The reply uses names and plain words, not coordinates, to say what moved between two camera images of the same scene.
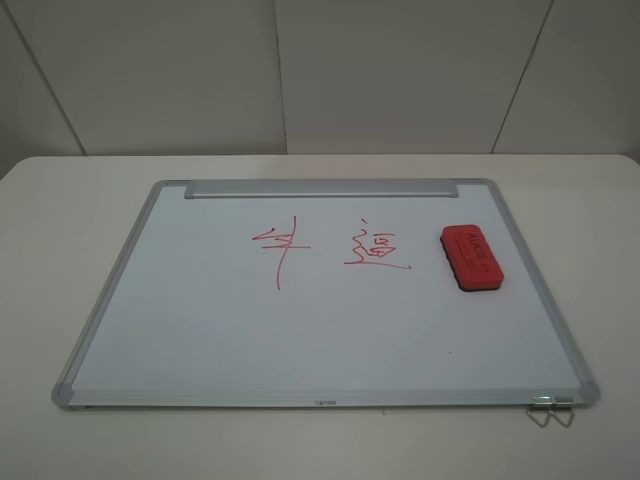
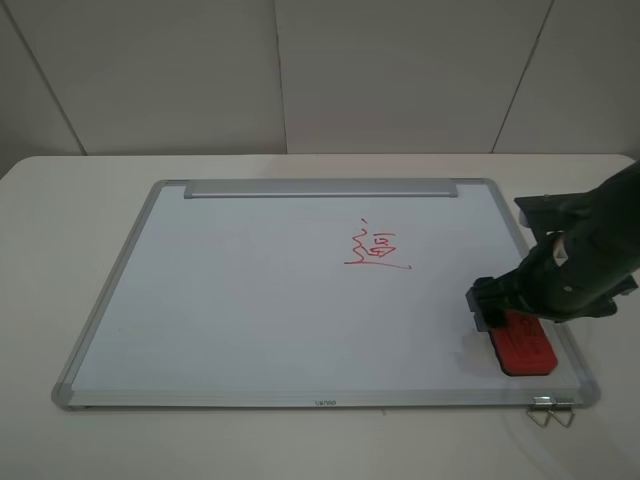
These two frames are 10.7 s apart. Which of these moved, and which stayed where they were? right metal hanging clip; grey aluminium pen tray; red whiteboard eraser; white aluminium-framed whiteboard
Moved: red whiteboard eraser
Stayed: grey aluminium pen tray; right metal hanging clip; white aluminium-framed whiteboard
